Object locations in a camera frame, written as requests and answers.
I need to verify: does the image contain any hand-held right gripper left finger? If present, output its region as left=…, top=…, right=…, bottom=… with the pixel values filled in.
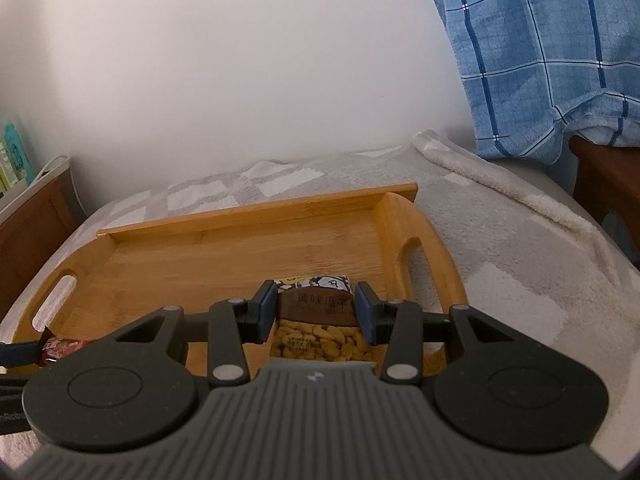
left=114, top=280, right=278, bottom=389

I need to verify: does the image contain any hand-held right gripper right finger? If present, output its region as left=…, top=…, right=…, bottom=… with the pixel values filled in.
left=352, top=281, right=531, bottom=387

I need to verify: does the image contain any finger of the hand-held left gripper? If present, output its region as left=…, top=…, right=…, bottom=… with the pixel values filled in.
left=0, top=341, right=42, bottom=367
left=0, top=372, right=31, bottom=436

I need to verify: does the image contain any red brown candy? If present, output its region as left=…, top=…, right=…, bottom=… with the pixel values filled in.
left=40, top=326, right=98, bottom=365

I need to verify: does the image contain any wooden serving tray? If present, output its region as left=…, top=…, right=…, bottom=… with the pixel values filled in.
left=0, top=182, right=471, bottom=381

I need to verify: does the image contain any wooden nightstand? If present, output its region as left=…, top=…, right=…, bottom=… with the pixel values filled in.
left=0, top=170, right=88, bottom=321

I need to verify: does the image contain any white organiser tray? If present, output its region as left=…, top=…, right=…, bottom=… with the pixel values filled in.
left=0, top=155, right=71, bottom=231

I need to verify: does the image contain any green bottle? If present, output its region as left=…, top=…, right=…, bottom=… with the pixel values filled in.
left=0, top=142, right=16, bottom=193

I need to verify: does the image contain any teal bottle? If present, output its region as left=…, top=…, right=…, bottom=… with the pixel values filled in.
left=2, top=120, right=36, bottom=186

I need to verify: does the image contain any dark wooden furniture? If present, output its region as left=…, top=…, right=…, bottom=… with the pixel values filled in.
left=569, top=135, right=640, bottom=241

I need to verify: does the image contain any blue checked cloth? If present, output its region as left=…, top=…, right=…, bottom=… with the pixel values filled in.
left=425, top=0, right=640, bottom=165

